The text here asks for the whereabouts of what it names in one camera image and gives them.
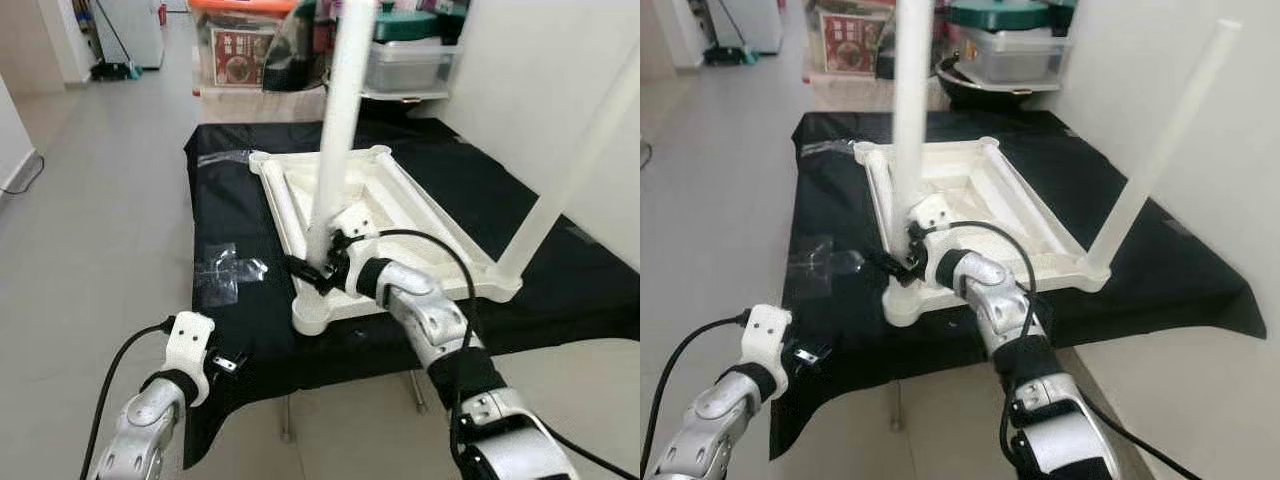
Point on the white plastic children table top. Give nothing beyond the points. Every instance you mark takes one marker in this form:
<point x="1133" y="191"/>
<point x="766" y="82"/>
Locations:
<point x="1020" y="265"/>
<point x="440" y="255"/>

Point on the crumpled clear tape patch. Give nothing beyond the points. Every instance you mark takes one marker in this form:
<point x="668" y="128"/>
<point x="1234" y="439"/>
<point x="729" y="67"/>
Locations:
<point x="225" y="272"/>
<point x="822" y="262"/>

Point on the clear tape strip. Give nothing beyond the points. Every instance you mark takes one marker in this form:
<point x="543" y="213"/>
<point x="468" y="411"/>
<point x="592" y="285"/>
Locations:
<point x="825" y="147"/>
<point x="225" y="157"/>

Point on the black round wok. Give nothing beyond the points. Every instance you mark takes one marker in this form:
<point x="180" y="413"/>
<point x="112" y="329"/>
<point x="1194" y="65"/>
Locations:
<point x="975" y="95"/>

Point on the white towel cloth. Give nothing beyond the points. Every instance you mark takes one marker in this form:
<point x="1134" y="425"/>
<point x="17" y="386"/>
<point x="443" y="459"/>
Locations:
<point x="250" y="102"/>
<point x="850" y="88"/>

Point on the clear plastic container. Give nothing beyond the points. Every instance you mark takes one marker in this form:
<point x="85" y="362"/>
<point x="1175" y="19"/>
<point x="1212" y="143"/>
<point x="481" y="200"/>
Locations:
<point x="410" y="65"/>
<point x="1015" y="55"/>

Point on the red printed carton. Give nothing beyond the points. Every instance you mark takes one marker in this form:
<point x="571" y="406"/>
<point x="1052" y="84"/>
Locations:
<point x="238" y="58"/>
<point x="848" y="45"/>

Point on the black tablecloth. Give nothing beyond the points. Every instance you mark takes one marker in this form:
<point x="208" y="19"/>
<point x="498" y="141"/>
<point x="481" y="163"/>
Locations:
<point x="1150" y="290"/>
<point x="560" y="290"/>

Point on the black plastic bag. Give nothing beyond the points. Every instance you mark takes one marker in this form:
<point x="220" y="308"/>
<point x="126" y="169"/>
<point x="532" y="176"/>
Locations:
<point x="295" y="45"/>

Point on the clear storage box orange lid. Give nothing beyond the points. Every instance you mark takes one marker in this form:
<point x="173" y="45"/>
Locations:
<point x="814" y="40"/>
<point x="240" y="5"/>

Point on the dark green round pot lid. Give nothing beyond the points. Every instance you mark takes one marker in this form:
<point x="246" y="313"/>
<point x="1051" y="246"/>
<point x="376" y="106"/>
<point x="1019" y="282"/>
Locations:
<point x="1005" y="12"/>
<point x="405" y="25"/>

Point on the teal head floor mop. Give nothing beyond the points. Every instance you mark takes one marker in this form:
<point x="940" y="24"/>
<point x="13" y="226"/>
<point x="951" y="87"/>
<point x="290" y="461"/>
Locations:
<point x="730" y="55"/>
<point x="115" y="70"/>

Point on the white appliance cabinet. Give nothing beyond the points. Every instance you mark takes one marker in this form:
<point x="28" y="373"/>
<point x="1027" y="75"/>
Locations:
<point x="130" y="30"/>
<point x="755" y="20"/>

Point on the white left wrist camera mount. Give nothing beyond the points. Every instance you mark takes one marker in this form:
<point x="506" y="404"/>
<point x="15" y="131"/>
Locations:
<point x="190" y="340"/>
<point x="768" y="335"/>

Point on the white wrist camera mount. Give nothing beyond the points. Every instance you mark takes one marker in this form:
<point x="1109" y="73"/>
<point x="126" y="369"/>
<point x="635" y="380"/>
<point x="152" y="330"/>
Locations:
<point x="930" y="212"/>
<point x="350" y="223"/>
<point x="768" y="335"/>
<point x="190" y="340"/>

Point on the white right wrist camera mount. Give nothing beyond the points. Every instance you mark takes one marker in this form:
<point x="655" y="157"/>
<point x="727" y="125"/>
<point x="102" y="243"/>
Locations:
<point x="350" y="223"/>
<point x="930" y="212"/>

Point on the grey metal folding table frame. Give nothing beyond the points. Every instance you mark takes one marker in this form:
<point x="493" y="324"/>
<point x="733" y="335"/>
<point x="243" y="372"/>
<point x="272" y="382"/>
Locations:
<point x="897" y="412"/>
<point x="288" y="420"/>

